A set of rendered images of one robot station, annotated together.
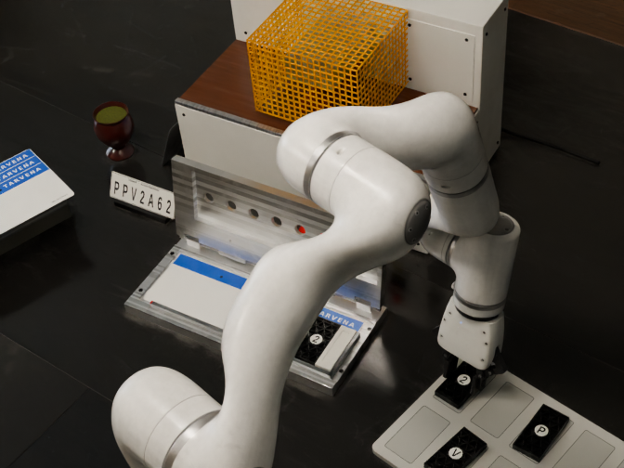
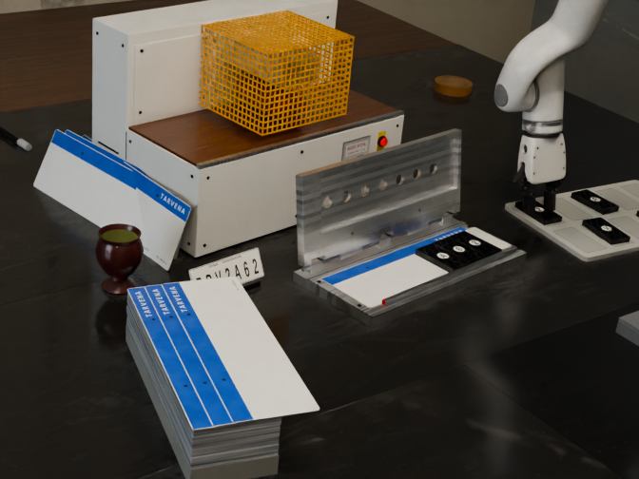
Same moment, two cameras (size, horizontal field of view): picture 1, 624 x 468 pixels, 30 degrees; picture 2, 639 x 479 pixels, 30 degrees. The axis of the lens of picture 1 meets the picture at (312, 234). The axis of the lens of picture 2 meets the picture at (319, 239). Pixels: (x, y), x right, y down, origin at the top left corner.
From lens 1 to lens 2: 2.54 m
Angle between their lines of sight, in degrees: 64
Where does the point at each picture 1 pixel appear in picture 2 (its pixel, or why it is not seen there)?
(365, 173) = not seen: outside the picture
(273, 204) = (380, 167)
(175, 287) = (366, 289)
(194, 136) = (213, 200)
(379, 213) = not seen: outside the picture
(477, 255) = (559, 76)
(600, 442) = (607, 190)
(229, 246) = (351, 240)
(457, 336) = (546, 162)
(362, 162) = not seen: outside the picture
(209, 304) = (398, 279)
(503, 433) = (589, 214)
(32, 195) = (216, 298)
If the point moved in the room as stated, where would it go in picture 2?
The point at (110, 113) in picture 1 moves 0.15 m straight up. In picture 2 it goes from (114, 237) to (115, 159)
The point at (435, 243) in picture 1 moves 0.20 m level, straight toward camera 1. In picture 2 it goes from (528, 91) to (627, 111)
